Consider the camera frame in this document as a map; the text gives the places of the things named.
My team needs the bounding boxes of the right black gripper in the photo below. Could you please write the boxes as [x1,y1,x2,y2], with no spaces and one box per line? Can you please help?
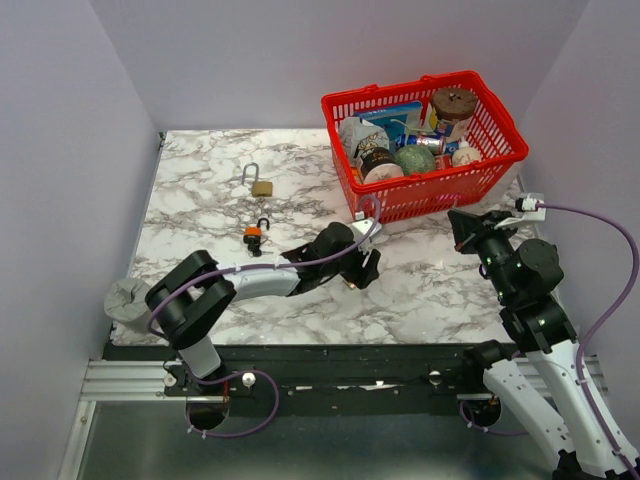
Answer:
[449,208,520,301]

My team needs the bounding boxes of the black headed key bunch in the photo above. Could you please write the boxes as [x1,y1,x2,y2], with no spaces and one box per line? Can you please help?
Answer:
[247,242,264,257]

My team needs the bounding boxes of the orange black padlock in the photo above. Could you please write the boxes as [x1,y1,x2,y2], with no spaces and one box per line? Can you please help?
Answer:
[243,217,270,246]

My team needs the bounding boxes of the large brass padlock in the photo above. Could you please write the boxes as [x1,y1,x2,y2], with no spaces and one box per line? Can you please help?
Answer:
[241,162,273,198]

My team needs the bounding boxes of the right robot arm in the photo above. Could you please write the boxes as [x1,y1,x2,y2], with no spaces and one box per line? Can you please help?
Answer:
[448,200,639,479]

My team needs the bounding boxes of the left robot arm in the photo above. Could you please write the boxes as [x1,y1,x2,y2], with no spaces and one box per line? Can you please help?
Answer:
[145,218,381,395]

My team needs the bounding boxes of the white round bottle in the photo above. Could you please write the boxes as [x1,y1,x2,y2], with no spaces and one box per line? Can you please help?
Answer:
[451,139,483,167]

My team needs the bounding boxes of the red soda can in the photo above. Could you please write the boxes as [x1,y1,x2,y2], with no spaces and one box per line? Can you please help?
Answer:
[434,154,453,171]

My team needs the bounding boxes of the red plastic basket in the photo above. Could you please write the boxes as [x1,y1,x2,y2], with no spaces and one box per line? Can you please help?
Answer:
[321,70,529,222]

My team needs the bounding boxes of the blue soda can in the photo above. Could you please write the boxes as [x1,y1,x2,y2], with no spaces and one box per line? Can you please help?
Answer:
[412,135,459,155]

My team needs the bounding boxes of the green melon ball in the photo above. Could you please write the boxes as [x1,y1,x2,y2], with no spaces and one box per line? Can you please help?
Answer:
[395,145,436,176]

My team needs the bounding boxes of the black label cup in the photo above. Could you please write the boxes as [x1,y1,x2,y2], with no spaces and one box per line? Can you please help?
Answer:
[358,147,404,184]

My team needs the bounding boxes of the brown lid canister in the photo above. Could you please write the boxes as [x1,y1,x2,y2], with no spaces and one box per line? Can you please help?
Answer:
[429,87,479,142]

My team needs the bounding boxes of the blue book box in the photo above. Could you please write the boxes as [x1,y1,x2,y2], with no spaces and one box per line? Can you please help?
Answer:
[354,101,423,142]

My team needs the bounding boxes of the white snack bag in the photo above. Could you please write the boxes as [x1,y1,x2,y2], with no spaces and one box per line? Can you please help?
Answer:
[338,116,389,161]

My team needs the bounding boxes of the grey tape roll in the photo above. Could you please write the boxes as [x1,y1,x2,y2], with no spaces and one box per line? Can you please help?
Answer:
[103,278,151,334]

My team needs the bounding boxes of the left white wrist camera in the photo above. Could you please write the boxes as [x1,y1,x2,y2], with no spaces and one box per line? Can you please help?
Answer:
[349,211,382,253]

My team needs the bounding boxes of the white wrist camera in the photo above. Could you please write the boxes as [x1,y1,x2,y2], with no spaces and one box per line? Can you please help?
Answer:
[494,193,546,230]
[349,211,382,253]

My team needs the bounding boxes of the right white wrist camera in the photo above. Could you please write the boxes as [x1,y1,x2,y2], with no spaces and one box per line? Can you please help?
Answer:
[494,193,546,230]

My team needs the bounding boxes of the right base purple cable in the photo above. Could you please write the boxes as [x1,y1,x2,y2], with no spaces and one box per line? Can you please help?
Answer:
[458,399,531,438]

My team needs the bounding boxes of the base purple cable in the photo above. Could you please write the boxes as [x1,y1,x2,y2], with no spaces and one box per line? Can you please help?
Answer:
[185,368,281,440]
[458,399,531,438]

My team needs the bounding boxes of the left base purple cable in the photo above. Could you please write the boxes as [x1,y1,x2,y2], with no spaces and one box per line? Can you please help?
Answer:
[185,368,281,440]

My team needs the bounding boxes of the aluminium frame rail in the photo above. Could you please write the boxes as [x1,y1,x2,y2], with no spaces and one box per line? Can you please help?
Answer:
[59,359,174,471]

